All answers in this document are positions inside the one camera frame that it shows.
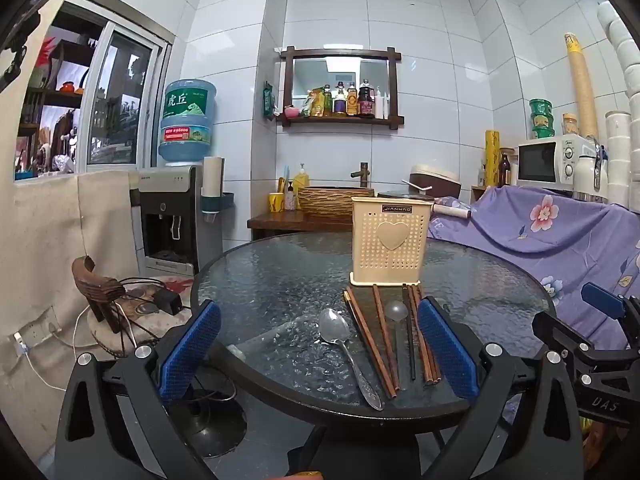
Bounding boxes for black cable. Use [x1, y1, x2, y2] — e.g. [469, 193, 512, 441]
[117, 276, 168, 353]

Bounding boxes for black power adapter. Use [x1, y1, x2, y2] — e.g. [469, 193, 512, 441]
[152, 287, 184, 316]

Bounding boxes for metal spoon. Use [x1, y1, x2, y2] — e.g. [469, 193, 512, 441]
[318, 307, 385, 411]

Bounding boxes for white wall socket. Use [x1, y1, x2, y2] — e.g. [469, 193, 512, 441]
[10, 305, 63, 358]

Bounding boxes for black round pedestal base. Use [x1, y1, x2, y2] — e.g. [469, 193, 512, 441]
[172, 390, 248, 458]

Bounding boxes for round patterned cushion stool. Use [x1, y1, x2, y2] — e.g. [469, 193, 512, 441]
[87, 280, 193, 358]

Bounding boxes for beige plastic utensil holder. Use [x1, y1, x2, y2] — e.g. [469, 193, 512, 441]
[348, 196, 435, 286]

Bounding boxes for purple floral cloth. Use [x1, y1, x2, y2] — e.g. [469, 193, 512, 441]
[425, 185, 640, 426]

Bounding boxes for wooden washstand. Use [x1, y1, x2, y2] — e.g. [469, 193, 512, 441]
[246, 209, 356, 241]

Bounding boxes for white cable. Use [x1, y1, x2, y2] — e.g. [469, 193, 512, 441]
[22, 305, 132, 392]

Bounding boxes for stacks of white paper cups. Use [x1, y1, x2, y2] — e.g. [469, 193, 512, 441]
[597, 0, 640, 211]

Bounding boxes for dark sauce bottle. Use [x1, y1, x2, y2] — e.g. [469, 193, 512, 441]
[358, 79, 377, 118]

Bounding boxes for black mounted device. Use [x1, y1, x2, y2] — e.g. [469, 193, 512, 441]
[0, 0, 72, 93]

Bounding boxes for wooden framed mirror shelf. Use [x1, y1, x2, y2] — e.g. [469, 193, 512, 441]
[274, 46, 405, 131]

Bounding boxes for yellow wrapped roll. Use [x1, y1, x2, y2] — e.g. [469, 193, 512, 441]
[485, 130, 502, 188]

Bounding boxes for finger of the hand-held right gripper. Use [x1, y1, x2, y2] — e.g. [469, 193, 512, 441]
[531, 311, 608, 368]
[581, 282, 640, 333]

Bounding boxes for white microwave oven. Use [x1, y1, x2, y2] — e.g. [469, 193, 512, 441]
[516, 135, 593, 192]

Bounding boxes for grey water dispenser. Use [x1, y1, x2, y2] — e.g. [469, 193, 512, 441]
[131, 162, 224, 278]

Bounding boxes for white thermos flask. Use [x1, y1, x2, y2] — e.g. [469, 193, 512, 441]
[574, 137, 610, 203]

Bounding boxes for clear plastic spoon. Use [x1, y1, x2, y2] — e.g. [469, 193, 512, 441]
[383, 300, 408, 391]

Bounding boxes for brown white rice cooker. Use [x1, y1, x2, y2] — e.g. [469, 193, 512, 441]
[409, 163, 461, 198]

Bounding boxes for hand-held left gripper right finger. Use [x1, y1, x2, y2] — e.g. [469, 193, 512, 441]
[417, 296, 586, 480]

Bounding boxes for brown wooden chopstick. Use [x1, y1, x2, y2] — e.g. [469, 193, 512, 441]
[346, 287, 393, 401]
[407, 285, 433, 386]
[415, 285, 442, 383]
[372, 285, 401, 392]
[350, 287, 398, 400]

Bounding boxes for blue water jug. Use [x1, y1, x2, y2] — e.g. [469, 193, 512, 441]
[158, 79, 218, 167]

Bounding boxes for red decoration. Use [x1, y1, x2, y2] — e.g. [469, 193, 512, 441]
[37, 37, 58, 68]

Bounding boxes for beige cloth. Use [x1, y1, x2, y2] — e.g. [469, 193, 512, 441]
[0, 0, 146, 456]

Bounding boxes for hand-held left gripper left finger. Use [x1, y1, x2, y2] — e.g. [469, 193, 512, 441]
[52, 300, 222, 480]

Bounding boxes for aluminium sliding window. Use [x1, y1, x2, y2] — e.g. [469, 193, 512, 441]
[15, 0, 176, 181]

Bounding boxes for white paper cup dispenser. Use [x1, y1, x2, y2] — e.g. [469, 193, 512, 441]
[201, 156, 235, 223]

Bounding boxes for sleeve of brown paper cups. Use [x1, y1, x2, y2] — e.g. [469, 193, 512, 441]
[565, 32, 601, 141]

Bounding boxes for woven pattern wash basin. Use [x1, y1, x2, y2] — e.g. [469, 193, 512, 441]
[297, 186, 375, 218]

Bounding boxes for yellow soap bottle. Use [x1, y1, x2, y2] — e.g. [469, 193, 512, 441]
[292, 162, 311, 196]

